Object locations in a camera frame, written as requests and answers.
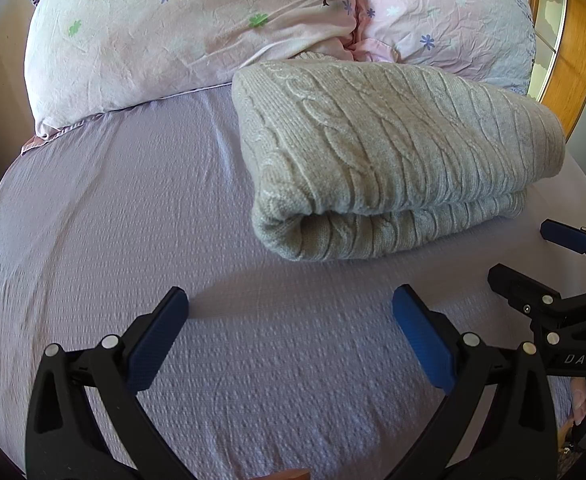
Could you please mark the lilac bed sheet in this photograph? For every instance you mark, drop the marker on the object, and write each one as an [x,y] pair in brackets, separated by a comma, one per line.
[123,260]

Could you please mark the wooden framed cabinet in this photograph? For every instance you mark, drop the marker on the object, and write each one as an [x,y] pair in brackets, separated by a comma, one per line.
[570,35]

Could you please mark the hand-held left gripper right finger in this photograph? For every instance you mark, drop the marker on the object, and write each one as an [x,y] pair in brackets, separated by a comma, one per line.
[424,341]

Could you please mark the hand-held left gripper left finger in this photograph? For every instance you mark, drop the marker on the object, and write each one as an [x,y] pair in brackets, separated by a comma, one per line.
[154,340]

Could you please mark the pink pillow with white flowers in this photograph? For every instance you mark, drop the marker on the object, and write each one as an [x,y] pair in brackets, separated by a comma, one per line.
[443,20]

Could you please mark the person's right hand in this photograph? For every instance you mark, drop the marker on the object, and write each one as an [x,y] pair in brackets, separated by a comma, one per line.
[581,400]

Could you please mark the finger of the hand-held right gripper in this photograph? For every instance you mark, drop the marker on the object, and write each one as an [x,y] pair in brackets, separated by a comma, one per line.
[523,287]
[566,235]

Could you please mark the pink pillow with tree print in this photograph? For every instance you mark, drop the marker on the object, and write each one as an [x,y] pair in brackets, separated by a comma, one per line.
[173,35]

